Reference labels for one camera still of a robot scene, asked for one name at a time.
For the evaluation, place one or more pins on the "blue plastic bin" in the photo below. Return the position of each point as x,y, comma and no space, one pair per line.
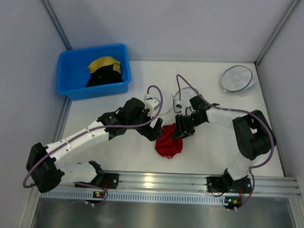
72,73

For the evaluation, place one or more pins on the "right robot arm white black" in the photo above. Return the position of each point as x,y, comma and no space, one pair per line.
253,135

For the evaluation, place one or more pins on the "red lace bra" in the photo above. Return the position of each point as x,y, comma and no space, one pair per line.
165,146

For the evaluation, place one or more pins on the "aluminium frame rail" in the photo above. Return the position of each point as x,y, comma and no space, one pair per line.
197,183

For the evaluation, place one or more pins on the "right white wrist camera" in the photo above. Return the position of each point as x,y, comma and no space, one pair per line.
182,109

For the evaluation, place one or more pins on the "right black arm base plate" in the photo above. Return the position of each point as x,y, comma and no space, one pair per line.
215,185

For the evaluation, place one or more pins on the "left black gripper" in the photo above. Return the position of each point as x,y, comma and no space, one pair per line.
151,130

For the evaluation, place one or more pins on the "slotted grey cable duct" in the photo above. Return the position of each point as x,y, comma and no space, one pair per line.
152,197

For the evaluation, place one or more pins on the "black garment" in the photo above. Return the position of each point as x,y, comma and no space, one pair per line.
106,75

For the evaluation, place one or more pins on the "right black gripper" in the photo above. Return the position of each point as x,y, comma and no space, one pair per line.
184,125

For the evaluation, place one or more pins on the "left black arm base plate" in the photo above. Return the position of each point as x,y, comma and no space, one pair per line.
109,180

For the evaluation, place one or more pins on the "yellow garment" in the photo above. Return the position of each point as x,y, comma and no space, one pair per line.
103,62

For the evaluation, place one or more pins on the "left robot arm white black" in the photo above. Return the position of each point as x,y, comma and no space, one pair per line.
48,167

